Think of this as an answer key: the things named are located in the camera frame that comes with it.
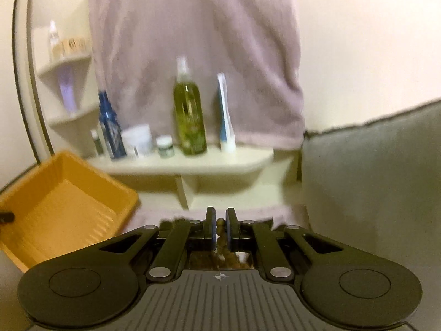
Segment small white green jar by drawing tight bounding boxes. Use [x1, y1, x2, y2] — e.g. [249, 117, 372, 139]
[156, 135, 176, 158]

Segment pink mat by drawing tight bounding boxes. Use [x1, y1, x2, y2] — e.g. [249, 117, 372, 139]
[126, 203, 309, 232]

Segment white and blue tube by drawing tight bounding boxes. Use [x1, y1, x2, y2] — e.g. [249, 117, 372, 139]
[216, 72, 237, 152]

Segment grey cushion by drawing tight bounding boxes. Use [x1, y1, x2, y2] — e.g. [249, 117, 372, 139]
[301, 101, 441, 259]

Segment clear spray bottle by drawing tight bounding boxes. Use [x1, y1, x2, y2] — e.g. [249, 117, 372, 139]
[48, 21, 61, 61]

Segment mauve hanging towel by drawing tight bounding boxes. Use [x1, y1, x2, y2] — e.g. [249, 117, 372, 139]
[88, 0, 305, 150]

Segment green spray bottle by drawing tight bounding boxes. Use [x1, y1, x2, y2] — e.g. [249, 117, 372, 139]
[173, 56, 208, 156]

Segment green lip balm stick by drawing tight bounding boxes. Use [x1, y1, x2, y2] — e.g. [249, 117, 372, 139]
[90, 129, 104, 157]

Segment orange plastic tray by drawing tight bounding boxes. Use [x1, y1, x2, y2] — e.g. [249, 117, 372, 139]
[0, 150, 139, 272]

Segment brown beaded bracelet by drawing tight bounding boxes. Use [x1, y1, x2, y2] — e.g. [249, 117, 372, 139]
[188, 217, 256, 270]

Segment white plastic jar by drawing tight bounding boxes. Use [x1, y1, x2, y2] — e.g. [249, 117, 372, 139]
[121, 124, 153, 157]

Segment blue spray bottle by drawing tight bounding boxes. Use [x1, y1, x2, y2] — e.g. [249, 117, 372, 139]
[97, 90, 127, 160]

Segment lavender tube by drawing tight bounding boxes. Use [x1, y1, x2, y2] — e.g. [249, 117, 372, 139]
[59, 71, 77, 114]

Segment cream shelf unit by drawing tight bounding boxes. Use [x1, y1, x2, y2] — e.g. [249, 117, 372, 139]
[36, 53, 301, 211]

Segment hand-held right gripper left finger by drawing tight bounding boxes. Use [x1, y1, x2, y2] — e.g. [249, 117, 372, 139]
[99, 207, 217, 282]

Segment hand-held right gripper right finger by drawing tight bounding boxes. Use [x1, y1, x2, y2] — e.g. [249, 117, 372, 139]
[225, 207, 344, 281]

